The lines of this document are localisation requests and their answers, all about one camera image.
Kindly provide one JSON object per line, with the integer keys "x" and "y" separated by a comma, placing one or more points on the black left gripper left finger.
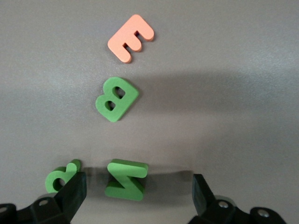
{"x": 67, "y": 200}

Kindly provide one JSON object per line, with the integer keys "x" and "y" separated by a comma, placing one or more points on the green foam letter P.
{"x": 50, "y": 182}

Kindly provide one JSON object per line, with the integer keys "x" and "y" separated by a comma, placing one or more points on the orange foam letter E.
{"x": 126, "y": 39}

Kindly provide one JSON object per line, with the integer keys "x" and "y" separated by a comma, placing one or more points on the green foam letter N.
{"x": 123, "y": 193}

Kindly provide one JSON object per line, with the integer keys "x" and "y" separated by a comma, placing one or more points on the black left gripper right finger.
{"x": 210, "y": 210}

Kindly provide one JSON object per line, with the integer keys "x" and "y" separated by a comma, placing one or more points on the green foam letter B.
{"x": 127, "y": 100}

